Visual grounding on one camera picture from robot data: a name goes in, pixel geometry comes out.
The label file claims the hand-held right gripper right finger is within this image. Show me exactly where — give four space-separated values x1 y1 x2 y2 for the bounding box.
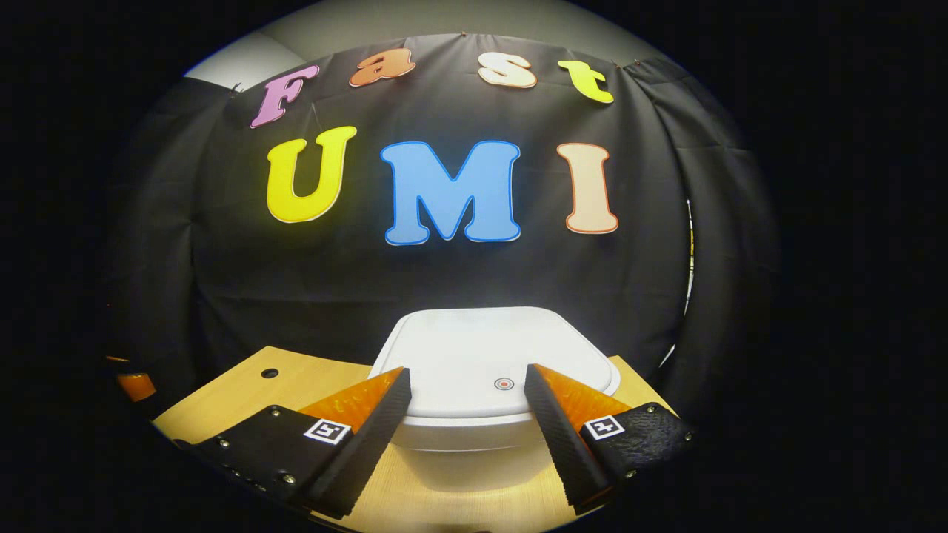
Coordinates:
523 363 697 517

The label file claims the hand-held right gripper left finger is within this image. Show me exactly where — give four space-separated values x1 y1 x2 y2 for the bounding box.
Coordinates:
174 366 413 520

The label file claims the white desktop garbage bin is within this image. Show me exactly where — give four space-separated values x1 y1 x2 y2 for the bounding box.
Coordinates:
368 306 621 493

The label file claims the wooden desktop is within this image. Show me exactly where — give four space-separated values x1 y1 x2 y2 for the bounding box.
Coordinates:
152 346 678 533

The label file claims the black backdrop cloth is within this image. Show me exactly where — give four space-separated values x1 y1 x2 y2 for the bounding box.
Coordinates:
104 33 778 423

